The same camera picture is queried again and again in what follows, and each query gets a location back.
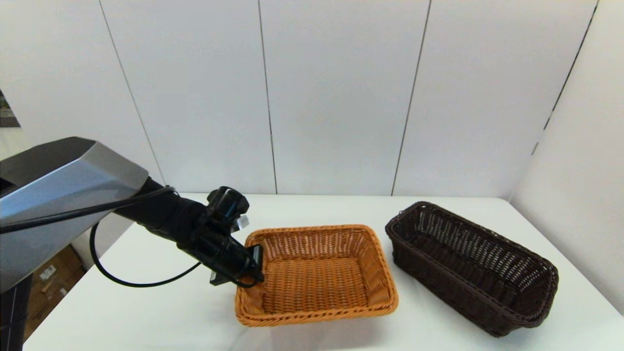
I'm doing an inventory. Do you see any orange woven basket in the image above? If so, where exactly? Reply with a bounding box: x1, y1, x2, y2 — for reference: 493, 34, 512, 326
234, 224, 399, 327

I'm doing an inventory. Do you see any dark brown woven basket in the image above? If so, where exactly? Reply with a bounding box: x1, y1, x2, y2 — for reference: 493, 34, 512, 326
385, 201, 560, 338

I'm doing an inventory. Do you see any brown cardboard box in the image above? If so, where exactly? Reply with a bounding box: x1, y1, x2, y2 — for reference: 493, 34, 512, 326
29, 266, 88, 337
27, 246, 81, 317

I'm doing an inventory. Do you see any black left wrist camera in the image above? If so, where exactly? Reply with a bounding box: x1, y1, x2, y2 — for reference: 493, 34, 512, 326
206, 186, 250, 232

